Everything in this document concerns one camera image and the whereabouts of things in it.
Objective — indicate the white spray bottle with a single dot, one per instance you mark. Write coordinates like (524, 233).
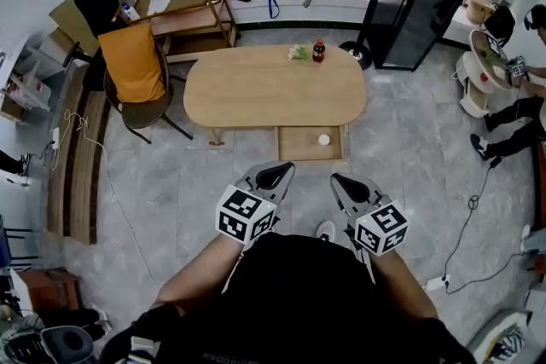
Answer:
(129, 12)

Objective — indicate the small white ball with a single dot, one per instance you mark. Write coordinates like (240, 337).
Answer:
(324, 139)

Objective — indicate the leaf print cushion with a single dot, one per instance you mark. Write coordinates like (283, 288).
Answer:
(503, 339)

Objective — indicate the person's right forearm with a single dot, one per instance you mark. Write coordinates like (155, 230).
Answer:
(405, 290)

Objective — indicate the flat white power strip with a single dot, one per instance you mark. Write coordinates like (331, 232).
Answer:
(437, 282)

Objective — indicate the black backpack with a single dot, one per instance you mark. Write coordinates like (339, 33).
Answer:
(500, 25)

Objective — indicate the dark woven chair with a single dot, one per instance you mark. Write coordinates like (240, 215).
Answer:
(145, 115)

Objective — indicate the wooden drawer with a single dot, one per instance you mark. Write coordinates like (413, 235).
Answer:
(303, 147)

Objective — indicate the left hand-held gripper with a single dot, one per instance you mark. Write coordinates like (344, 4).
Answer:
(245, 213)

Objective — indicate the black glass cabinet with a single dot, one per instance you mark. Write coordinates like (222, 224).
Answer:
(418, 13)

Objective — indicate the person's left forearm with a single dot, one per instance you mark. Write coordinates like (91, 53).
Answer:
(200, 277)

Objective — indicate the clear plastic bag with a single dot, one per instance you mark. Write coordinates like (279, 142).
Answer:
(32, 91)

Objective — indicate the wooden step platform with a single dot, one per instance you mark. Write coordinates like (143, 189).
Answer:
(79, 162)

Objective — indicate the dark red-capped bottle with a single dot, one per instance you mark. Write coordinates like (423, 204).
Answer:
(318, 51)

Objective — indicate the person's black-clothed body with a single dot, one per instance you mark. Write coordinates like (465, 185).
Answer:
(290, 302)

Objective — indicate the cardboard box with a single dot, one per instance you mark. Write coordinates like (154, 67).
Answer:
(72, 25)

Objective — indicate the grey round machine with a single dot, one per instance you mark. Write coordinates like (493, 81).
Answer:
(59, 345)

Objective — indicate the white round fan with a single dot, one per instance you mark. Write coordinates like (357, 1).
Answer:
(160, 0)

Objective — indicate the brown wooden box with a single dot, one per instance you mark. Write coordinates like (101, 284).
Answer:
(49, 290)

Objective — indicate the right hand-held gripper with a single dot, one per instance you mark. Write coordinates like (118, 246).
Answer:
(379, 226)

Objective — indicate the wooden shelf rack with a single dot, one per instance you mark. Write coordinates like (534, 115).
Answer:
(187, 13)

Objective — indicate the small white flower bunch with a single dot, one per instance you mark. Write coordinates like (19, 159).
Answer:
(298, 53)

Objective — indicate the white round cart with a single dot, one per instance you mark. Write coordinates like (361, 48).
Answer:
(478, 72)

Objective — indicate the person's white shoe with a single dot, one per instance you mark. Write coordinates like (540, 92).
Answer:
(326, 230)

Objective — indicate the oval wooden table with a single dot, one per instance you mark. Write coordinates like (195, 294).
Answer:
(273, 89)

